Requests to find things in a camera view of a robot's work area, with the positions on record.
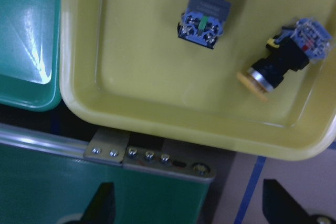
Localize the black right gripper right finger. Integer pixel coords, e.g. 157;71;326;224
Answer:
262;179;315;223

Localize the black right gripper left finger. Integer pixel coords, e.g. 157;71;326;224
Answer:
80;182;116;223

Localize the yellow mushroom push button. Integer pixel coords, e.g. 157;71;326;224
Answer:
177;0;231;49

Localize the yellow plastic tray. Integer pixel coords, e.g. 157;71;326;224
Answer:
60;0;335;161

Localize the yellow push button switch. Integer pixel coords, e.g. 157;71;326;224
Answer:
237;18;333;102

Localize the green plastic tray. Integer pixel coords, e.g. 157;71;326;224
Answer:
1;0;61;112

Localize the green conveyor belt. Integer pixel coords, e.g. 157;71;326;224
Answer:
1;124;215;223

